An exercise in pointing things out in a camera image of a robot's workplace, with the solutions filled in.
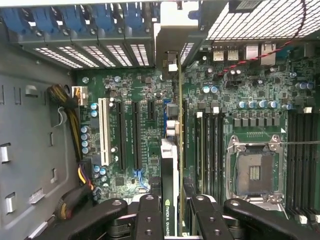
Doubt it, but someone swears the yellow and black wire bundle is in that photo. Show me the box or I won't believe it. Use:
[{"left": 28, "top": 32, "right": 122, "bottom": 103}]
[{"left": 46, "top": 83, "right": 85, "bottom": 163}]

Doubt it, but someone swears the white expansion slot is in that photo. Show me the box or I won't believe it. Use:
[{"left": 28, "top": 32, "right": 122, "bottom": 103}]
[{"left": 97, "top": 97, "right": 111, "bottom": 167}]

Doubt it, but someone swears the blue expansion slot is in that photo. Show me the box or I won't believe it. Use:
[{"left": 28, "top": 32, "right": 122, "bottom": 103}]
[{"left": 163, "top": 99, "right": 169, "bottom": 137}]

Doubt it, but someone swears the open black PC case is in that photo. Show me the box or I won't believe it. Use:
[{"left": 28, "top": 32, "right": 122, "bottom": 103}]
[{"left": 0, "top": 0, "right": 320, "bottom": 240}]

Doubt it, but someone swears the blue slot cover clip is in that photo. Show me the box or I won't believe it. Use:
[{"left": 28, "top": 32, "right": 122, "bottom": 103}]
[
  {"left": 62, "top": 6, "right": 90, "bottom": 33},
  {"left": 123, "top": 4, "right": 151, "bottom": 32},
  {"left": 93, "top": 4, "right": 121, "bottom": 32},
  {"left": 1, "top": 7, "right": 30, "bottom": 36},
  {"left": 31, "top": 7, "right": 60, "bottom": 35}
]

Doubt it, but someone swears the CPU socket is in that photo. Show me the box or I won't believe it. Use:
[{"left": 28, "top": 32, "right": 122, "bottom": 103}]
[{"left": 226, "top": 134, "right": 286, "bottom": 203}]

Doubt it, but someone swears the silver USB port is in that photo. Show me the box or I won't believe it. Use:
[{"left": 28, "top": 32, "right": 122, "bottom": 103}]
[
  {"left": 227, "top": 47, "right": 238, "bottom": 62},
  {"left": 212, "top": 47, "right": 225, "bottom": 62}
]

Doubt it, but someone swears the sleeved coloured wire bundle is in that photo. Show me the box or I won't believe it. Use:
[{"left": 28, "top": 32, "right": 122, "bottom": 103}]
[{"left": 53, "top": 161, "right": 97, "bottom": 221}]

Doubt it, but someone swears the red and black twisted wire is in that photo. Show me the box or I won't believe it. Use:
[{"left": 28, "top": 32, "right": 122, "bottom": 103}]
[{"left": 217, "top": 0, "right": 310, "bottom": 78}]

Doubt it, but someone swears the thin metal locking lever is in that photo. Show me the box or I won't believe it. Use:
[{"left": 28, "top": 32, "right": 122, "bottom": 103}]
[{"left": 278, "top": 140, "right": 320, "bottom": 146}]

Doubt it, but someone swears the metal rear port block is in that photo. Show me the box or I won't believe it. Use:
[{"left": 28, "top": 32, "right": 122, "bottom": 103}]
[
  {"left": 246, "top": 44, "right": 260, "bottom": 61},
  {"left": 259, "top": 42, "right": 277, "bottom": 66}
]

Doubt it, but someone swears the long black expansion slot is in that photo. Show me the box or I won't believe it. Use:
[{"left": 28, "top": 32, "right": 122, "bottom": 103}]
[
  {"left": 117, "top": 100, "right": 127, "bottom": 172},
  {"left": 131, "top": 100, "right": 143, "bottom": 172},
  {"left": 183, "top": 99, "right": 189, "bottom": 171}
]

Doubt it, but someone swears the short black expansion slot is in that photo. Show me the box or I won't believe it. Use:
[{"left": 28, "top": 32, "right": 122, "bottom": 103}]
[{"left": 147, "top": 100, "right": 156, "bottom": 121}]

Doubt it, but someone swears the white power connector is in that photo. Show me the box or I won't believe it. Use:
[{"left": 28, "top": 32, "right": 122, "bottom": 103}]
[{"left": 71, "top": 86, "right": 89, "bottom": 106}]

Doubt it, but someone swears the black RAM slot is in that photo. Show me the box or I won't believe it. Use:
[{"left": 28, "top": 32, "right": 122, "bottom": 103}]
[
  {"left": 304, "top": 107, "right": 313, "bottom": 223},
  {"left": 216, "top": 112, "right": 225, "bottom": 201},
  {"left": 203, "top": 112, "right": 210, "bottom": 201},
  {"left": 209, "top": 112, "right": 217, "bottom": 201},
  {"left": 295, "top": 108, "right": 304, "bottom": 221},
  {"left": 286, "top": 108, "right": 295, "bottom": 216}
]

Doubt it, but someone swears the black RAM stick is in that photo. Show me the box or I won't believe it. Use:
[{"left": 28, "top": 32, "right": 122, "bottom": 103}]
[{"left": 195, "top": 111, "right": 205, "bottom": 198}]

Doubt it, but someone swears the perforated metal slot cover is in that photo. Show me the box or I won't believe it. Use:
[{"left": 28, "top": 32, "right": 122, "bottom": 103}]
[
  {"left": 106, "top": 44, "right": 133, "bottom": 67},
  {"left": 82, "top": 44, "right": 116, "bottom": 68},
  {"left": 180, "top": 42, "right": 195, "bottom": 66},
  {"left": 33, "top": 46, "right": 83, "bottom": 69},
  {"left": 56, "top": 45, "right": 100, "bottom": 68},
  {"left": 129, "top": 43, "right": 150, "bottom": 67}
]

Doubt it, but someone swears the metal socket cover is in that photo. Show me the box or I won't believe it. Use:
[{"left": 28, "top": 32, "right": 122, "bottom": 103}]
[{"left": 231, "top": 193, "right": 288, "bottom": 216}]

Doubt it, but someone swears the green motherboard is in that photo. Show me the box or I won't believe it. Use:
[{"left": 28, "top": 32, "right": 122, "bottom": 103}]
[{"left": 72, "top": 41, "right": 320, "bottom": 221}]

